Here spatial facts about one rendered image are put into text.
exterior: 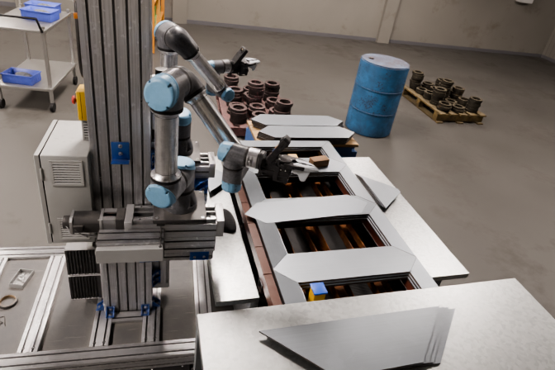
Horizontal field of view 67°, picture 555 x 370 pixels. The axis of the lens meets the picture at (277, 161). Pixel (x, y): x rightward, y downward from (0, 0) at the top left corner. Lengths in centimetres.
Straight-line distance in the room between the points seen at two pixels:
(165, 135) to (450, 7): 1049
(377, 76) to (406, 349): 401
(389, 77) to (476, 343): 389
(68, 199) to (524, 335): 187
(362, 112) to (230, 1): 526
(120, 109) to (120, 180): 35
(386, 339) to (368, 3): 956
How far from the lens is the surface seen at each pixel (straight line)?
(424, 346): 155
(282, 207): 230
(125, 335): 251
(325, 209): 236
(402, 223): 262
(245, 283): 209
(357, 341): 147
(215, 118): 162
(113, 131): 190
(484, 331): 174
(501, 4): 1246
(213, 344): 141
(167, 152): 160
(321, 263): 202
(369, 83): 522
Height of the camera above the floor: 218
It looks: 29 degrees down
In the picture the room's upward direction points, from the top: 9 degrees clockwise
